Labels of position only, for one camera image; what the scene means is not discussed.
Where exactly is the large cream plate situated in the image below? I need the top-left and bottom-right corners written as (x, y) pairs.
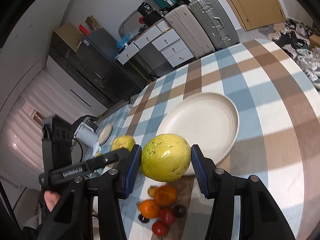
top-left (157, 92), bottom-right (240, 165)

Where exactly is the small cream plate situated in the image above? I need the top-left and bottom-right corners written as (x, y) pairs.
top-left (98, 124), bottom-right (113, 145)

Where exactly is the wooden door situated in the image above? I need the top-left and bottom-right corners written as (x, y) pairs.
top-left (226, 0), bottom-right (285, 31)

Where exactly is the green yellow guava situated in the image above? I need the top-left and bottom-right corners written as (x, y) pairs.
top-left (140, 134), bottom-right (191, 182)

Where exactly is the white kettle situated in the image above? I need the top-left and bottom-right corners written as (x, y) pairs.
top-left (74, 122), bottom-right (99, 147)

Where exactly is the person left hand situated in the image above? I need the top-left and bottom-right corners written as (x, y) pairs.
top-left (44, 191), bottom-right (61, 212)

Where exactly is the small brown pear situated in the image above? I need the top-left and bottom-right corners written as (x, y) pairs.
top-left (147, 186), bottom-right (158, 198)

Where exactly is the white drawer desk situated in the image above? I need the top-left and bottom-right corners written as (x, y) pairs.
top-left (117, 20), bottom-right (194, 67)

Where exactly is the orange tangerine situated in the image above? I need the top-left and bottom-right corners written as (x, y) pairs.
top-left (153, 185), bottom-right (178, 207)
top-left (137, 199), bottom-right (161, 219)

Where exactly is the checkered tablecloth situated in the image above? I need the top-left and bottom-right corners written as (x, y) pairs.
top-left (99, 39), bottom-right (319, 239)

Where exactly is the silver suitcase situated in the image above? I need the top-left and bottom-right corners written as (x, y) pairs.
top-left (188, 0), bottom-right (239, 50)

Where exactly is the wrinkled yellow guava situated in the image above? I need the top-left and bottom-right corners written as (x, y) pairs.
top-left (111, 135), bottom-right (136, 152)

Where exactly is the cardboard box on floor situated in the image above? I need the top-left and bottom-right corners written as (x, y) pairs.
top-left (309, 34), bottom-right (320, 49)

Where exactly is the red tomato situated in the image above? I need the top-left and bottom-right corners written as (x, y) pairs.
top-left (158, 208), bottom-right (176, 226)
top-left (151, 220), bottom-right (170, 237)

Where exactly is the beige suitcase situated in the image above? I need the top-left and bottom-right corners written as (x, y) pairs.
top-left (164, 4), bottom-right (215, 59)

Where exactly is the dark plum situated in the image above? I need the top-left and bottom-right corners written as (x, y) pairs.
top-left (138, 214), bottom-right (150, 224)
top-left (172, 205), bottom-right (187, 218)

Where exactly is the black refrigerator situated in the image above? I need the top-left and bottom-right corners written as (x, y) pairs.
top-left (49, 29), bottom-right (148, 108)

